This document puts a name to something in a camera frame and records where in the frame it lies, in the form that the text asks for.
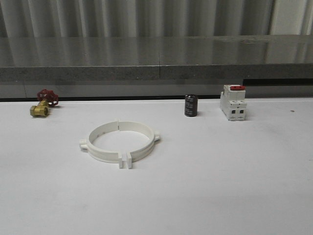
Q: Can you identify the white half-ring pipe clamp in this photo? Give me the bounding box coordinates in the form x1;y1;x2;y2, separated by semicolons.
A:
118;121;161;169

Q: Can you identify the black cylindrical capacitor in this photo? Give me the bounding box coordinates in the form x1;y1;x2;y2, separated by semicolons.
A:
184;94;198;117

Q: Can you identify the brass valve red handwheel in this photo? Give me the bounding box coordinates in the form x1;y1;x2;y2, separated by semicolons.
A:
30;89;59;117

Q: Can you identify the grey stone counter ledge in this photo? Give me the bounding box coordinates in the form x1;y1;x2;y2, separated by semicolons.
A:
0;35;313;100

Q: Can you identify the white circuit breaker red switch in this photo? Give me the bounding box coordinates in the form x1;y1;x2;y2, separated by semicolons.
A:
220;84;247;121

